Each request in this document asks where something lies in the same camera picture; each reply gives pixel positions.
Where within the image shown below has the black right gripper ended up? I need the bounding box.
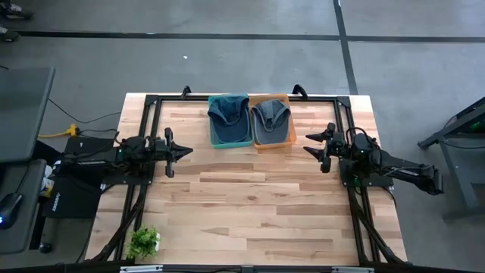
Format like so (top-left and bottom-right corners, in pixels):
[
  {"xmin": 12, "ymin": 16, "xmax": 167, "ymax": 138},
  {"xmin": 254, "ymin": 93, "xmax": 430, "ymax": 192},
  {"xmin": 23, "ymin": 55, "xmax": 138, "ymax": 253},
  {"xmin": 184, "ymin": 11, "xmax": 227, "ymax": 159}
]
[{"xmin": 302, "ymin": 121, "xmax": 354, "ymax": 174}]

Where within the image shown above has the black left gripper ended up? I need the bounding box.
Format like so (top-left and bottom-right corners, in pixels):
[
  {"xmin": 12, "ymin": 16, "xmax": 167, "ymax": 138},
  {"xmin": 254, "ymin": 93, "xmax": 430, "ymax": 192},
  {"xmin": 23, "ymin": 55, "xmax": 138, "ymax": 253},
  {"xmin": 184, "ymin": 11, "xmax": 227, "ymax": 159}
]
[{"xmin": 149, "ymin": 127, "xmax": 195, "ymax": 179}]

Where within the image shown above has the grey baseball cap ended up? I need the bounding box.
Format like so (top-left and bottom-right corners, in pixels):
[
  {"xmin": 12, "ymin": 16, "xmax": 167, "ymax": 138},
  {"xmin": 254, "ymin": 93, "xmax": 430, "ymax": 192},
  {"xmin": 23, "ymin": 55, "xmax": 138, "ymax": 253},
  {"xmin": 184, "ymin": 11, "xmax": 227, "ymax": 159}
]
[{"xmin": 251, "ymin": 99, "xmax": 292, "ymax": 146}]

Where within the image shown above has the dark blue baseball cap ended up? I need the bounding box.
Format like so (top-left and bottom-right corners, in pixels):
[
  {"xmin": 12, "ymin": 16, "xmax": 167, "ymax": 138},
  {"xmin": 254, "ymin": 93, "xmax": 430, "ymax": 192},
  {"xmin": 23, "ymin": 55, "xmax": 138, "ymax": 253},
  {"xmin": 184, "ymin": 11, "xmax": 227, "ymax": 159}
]
[{"xmin": 207, "ymin": 95, "xmax": 252, "ymax": 144}]

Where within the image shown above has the orange translucent plastic bin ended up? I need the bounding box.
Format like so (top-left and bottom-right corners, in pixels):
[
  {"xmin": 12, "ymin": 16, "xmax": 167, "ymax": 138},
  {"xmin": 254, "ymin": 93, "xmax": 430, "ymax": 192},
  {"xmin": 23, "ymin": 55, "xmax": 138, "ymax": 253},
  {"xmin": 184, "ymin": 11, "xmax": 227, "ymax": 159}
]
[{"xmin": 248, "ymin": 93, "xmax": 298, "ymax": 150}]

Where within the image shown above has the teal translucent plastic bin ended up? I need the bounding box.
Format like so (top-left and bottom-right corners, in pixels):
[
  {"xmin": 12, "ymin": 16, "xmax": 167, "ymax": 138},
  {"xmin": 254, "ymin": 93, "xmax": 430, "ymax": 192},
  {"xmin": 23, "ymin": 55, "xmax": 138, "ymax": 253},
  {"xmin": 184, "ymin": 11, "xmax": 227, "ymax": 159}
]
[{"xmin": 207, "ymin": 93, "xmax": 254, "ymax": 149}]

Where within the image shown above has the black controller box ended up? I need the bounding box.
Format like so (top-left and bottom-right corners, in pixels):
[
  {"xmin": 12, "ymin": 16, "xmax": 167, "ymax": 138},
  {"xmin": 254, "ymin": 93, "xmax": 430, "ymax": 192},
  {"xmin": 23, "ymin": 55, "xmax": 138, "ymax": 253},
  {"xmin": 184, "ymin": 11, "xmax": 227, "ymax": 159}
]
[{"xmin": 63, "ymin": 136, "xmax": 115, "ymax": 158}]

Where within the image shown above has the small green potted plant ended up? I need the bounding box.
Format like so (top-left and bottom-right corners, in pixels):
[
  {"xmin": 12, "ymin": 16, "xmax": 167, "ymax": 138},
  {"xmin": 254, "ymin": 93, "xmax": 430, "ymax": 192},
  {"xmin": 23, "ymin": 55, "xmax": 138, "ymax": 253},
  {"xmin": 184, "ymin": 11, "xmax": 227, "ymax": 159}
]
[{"xmin": 127, "ymin": 225, "xmax": 161, "ymax": 261}]

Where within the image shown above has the black box white lettering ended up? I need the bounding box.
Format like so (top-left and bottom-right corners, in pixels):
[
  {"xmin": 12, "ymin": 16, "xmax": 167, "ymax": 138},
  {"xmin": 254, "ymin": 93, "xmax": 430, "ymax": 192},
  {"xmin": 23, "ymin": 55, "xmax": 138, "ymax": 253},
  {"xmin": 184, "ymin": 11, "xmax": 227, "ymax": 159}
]
[{"xmin": 43, "ymin": 176, "xmax": 102, "ymax": 220}]

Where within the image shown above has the grey metal side table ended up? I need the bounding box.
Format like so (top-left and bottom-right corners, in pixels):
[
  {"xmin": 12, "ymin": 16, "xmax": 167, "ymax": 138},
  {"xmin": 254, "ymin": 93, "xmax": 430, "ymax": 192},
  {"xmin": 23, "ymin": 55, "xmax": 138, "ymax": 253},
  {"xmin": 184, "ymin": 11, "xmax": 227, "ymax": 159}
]
[{"xmin": 416, "ymin": 96, "xmax": 485, "ymax": 221}]

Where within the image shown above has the white paper packet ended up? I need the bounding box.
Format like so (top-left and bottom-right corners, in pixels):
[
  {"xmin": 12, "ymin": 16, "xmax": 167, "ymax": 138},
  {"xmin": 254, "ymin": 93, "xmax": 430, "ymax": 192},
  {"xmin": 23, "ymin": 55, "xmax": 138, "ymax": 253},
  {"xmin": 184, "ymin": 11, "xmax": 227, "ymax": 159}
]
[{"xmin": 39, "ymin": 165, "xmax": 56, "ymax": 198}]

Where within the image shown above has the grey desk surface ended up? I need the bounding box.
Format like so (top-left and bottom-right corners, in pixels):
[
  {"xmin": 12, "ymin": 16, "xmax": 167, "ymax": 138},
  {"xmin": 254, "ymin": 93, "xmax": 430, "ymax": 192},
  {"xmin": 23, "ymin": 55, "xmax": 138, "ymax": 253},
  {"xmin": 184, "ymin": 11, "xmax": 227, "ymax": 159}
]
[{"xmin": 0, "ymin": 158, "xmax": 47, "ymax": 256}]

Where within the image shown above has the dark grey desk panel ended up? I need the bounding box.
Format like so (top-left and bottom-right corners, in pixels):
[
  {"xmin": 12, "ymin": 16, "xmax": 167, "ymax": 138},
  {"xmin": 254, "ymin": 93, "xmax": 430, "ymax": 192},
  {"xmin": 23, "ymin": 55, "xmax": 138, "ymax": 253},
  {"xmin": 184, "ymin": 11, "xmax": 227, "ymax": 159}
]
[{"xmin": 0, "ymin": 67, "xmax": 56, "ymax": 164}]

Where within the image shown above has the black computer mouse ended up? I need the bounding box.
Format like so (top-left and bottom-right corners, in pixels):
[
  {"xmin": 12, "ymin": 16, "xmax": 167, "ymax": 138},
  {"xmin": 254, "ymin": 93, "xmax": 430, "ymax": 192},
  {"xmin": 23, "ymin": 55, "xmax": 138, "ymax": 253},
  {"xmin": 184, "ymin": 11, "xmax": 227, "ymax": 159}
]
[{"xmin": 0, "ymin": 192, "xmax": 24, "ymax": 231}]

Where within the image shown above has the person's shoe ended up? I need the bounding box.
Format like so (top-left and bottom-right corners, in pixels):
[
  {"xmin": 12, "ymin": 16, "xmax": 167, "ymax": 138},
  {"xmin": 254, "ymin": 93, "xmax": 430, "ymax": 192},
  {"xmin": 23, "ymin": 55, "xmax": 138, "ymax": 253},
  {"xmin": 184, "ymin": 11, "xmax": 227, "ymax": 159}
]
[
  {"xmin": 0, "ymin": 27, "xmax": 20, "ymax": 43},
  {"xmin": 0, "ymin": 1, "xmax": 34, "ymax": 20}
]

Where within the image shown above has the black aluminium rig frame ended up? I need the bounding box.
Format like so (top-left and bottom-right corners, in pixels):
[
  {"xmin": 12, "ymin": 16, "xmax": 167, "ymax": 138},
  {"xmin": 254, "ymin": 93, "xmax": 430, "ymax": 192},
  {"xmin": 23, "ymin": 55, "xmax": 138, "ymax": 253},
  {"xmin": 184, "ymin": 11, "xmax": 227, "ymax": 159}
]
[{"xmin": 90, "ymin": 93, "xmax": 408, "ymax": 266}]

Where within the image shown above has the thin black floor cable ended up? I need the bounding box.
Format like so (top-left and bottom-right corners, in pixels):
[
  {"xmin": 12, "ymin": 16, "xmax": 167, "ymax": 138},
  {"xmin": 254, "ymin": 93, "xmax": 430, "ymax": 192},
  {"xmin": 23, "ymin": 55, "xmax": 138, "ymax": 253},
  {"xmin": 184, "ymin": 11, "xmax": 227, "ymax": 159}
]
[{"xmin": 47, "ymin": 97, "xmax": 122, "ymax": 124}]

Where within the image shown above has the yellow extension cord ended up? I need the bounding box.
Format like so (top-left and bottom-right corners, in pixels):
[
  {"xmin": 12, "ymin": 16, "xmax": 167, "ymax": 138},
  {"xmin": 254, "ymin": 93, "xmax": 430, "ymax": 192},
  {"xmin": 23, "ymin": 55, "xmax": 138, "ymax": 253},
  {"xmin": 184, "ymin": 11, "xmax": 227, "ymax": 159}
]
[{"xmin": 37, "ymin": 124, "xmax": 81, "ymax": 140}]

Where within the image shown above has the silver metal bracket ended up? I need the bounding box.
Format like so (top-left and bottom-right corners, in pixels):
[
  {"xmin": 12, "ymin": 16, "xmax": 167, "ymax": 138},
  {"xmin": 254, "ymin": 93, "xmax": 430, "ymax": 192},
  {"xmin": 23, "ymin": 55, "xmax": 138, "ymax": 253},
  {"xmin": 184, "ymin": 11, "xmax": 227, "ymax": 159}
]
[
  {"xmin": 120, "ymin": 265, "xmax": 164, "ymax": 273},
  {"xmin": 332, "ymin": 266, "xmax": 375, "ymax": 273}
]

